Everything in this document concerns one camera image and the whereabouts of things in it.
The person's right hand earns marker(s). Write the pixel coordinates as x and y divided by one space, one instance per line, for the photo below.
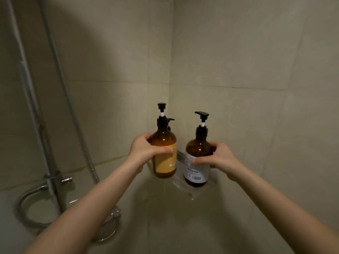
225 160

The person's left hand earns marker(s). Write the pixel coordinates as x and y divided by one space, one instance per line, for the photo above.
141 152

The amber bottle yellow label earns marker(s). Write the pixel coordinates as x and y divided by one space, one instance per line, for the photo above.
164 165

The amber bottle white label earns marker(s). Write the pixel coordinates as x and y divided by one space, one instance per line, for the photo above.
196 148

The metal shower shelf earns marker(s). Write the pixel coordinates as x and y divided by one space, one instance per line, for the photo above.
196 191

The person's left forearm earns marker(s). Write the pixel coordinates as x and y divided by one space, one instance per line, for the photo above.
87 214

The person's right forearm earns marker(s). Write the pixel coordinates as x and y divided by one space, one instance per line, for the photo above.
286 214

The chrome shower mixer valve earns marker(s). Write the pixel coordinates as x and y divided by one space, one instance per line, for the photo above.
67 179

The chrome shower riser pipe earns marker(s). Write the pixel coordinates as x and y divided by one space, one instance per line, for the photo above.
29 95

